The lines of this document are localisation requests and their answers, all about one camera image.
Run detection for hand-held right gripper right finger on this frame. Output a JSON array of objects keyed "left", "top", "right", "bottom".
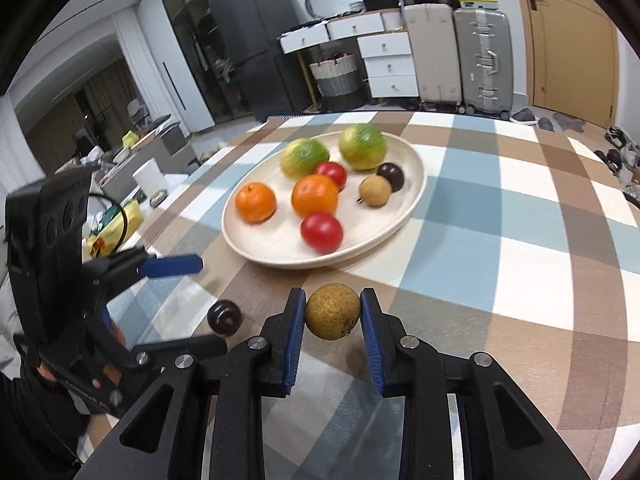
[{"left": 360, "top": 287, "right": 593, "bottom": 480}]

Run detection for glass door cabinet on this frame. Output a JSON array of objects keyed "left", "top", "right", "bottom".
[{"left": 156, "top": 0, "right": 237, "bottom": 127}]

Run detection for yellow bag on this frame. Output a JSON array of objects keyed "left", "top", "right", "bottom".
[{"left": 85, "top": 199, "right": 144, "bottom": 262}]

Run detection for dark purple round fruit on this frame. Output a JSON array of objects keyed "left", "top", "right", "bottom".
[
  {"left": 376, "top": 162, "right": 405, "bottom": 193},
  {"left": 207, "top": 300, "right": 243, "bottom": 338}
]

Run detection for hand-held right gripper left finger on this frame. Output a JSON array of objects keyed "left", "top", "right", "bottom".
[{"left": 72, "top": 287, "right": 307, "bottom": 480}]

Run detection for yellow-green citrus fruit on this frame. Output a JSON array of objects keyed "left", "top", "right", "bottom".
[
  {"left": 338, "top": 123, "right": 388, "bottom": 172},
  {"left": 279, "top": 137, "right": 332, "bottom": 179}
]

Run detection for grey low cabinet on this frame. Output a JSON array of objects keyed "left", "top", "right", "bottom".
[{"left": 129, "top": 121, "right": 199, "bottom": 172}]

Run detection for small red tomato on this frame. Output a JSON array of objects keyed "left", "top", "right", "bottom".
[{"left": 314, "top": 161, "right": 348, "bottom": 192}]

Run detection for silver suitcase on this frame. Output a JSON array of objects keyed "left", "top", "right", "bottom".
[{"left": 453, "top": 7, "right": 515, "bottom": 120}]

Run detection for large red tomato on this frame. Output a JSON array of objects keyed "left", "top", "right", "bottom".
[{"left": 300, "top": 211, "right": 344, "bottom": 255}]

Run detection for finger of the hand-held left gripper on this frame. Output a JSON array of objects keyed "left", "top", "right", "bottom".
[
  {"left": 84, "top": 248, "right": 204, "bottom": 302},
  {"left": 129, "top": 333, "right": 229, "bottom": 386}
]

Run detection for wooden door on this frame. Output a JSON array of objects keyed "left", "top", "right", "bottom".
[{"left": 510, "top": 0, "right": 621, "bottom": 128}]

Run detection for checked tablecloth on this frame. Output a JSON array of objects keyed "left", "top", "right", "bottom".
[{"left": 80, "top": 110, "right": 640, "bottom": 480}]

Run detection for brown round fruit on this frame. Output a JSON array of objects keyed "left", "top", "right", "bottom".
[
  {"left": 305, "top": 283, "right": 362, "bottom": 341},
  {"left": 358, "top": 175, "right": 392, "bottom": 207}
]

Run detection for black fridge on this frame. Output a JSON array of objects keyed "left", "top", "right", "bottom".
[{"left": 209, "top": 0, "right": 313, "bottom": 122}]

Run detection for white drawer cabinet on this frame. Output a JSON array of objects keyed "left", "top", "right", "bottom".
[{"left": 278, "top": 10, "right": 420, "bottom": 107}]

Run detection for large orange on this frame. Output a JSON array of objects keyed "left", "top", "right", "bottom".
[{"left": 291, "top": 174, "right": 341, "bottom": 219}]

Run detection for scattered floor shoes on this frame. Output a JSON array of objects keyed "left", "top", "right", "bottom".
[{"left": 594, "top": 126, "right": 640, "bottom": 207}]

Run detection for cream oval plate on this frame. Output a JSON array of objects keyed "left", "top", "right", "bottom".
[{"left": 221, "top": 131, "right": 427, "bottom": 270}]

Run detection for person's left hand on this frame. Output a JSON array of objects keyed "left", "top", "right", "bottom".
[{"left": 92, "top": 323, "right": 128, "bottom": 389}]

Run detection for wicker basket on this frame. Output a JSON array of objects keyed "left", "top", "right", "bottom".
[{"left": 309, "top": 52, "right": 367, "bottom": 112}]

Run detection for beige suitcase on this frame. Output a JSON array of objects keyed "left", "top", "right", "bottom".
[{"left": 401, "top": 2, "right": 463, "bottom": 112}]

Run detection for black cable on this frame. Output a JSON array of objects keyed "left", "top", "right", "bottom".
[{"left": 87, "top": 192, "right": 127, "bottom": 257}]

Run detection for person's left forearm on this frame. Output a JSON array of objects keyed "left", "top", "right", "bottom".
[{"left": 0, "top": 360, "right": 90, "bottom": 480}]

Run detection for small orange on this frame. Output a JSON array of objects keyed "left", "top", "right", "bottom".
[{"left": 235, "top": 181, "right": 277, "bottom": 224}]

